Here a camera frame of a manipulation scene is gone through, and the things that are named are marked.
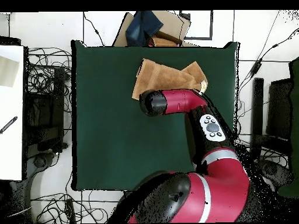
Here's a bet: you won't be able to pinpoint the orange-brown terry towel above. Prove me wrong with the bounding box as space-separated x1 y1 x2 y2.
131 58 208 101

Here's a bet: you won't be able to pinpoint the black upright bar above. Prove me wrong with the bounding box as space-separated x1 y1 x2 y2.
251 78 265 160

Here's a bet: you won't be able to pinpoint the black striped strip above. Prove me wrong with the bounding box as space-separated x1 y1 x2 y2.
0 115 19 135

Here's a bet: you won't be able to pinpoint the cardboard box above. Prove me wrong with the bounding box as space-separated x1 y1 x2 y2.
112 10 199 47

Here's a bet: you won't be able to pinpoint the dark green table cloth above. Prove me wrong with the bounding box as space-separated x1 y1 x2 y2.
71 40 240 191

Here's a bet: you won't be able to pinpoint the black equipment rack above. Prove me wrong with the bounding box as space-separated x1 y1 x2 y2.
24 67 67 153

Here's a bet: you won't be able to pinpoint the black mesh panel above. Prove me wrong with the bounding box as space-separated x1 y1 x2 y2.
266 78 294 141

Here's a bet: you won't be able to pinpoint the white table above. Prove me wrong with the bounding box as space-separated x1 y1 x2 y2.
0 45 25 181

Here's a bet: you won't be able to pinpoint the grey chair base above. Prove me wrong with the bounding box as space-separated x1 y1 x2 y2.
26 152 57 183

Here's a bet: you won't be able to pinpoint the blue jeans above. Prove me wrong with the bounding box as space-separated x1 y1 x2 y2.
125 10 164 47

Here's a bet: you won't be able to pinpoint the beige box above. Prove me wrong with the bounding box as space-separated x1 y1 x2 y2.
0 55 20 88

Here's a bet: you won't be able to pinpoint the black floor cable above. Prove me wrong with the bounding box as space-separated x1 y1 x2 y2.
82 11 105 47

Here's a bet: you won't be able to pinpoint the dark green fabric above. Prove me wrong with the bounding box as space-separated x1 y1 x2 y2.
277 57 299 198

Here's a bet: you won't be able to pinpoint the black power strip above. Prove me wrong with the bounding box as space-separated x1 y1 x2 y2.
66 198 77 223

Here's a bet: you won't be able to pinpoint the black cable adapter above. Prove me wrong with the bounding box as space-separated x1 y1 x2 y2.
249 59 263 76

